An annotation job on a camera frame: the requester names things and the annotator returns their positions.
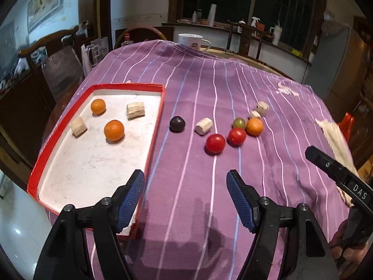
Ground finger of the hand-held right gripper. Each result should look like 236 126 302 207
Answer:
305 145 361 185

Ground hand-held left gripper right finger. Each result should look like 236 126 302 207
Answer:
226 169 340 280

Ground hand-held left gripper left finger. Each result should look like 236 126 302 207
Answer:
33 169 146 280

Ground red tray with white inside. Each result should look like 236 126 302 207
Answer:
27 83 166 241

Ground large red tomato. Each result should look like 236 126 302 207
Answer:
206 133 226 154

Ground small red tomato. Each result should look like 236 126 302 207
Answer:
228 128 247 146

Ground medium orange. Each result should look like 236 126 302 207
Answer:
246 118 264 137

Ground thick pale sugarcane piece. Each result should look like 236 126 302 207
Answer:
256 101 270 116

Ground dark purple plum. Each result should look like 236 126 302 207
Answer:
169 116 186 133

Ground person's right hand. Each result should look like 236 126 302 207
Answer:
328 219 369 272

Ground white knitted towel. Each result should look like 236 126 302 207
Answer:
315 118 362 207

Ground orange plastic stool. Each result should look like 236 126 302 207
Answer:
339 112 355 140

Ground large orange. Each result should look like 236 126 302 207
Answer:
104 119 125 141

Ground white paper scrap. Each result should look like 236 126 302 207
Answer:
277 82 299 95

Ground grey refrigerator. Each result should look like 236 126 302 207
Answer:
309 20 368 100

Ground small orange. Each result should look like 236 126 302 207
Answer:
90 98 106 115

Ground purple striped tablecloth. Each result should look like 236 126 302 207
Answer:
48 39 354 280

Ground white tumbler with straw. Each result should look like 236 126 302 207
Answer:
269 20 283 46

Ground plastic wrapped chair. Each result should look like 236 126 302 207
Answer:
42 45 85 102

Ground white paper roll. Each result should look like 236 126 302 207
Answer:
81 44 91 75

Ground clear plastic container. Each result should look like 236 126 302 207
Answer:
82 36 109 70

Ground dark wooden chair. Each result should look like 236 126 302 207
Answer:
227 20 267 60

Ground white mug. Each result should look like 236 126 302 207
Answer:
178 33 211 51

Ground carved wooden bench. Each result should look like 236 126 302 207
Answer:
17 29 79 62

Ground stack of white paper cups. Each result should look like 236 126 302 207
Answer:
206 4 218 26

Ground dark landscape wall picture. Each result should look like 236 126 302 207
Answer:
0 20 16 76

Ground framed wall picture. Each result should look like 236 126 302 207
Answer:
27 0 65 31

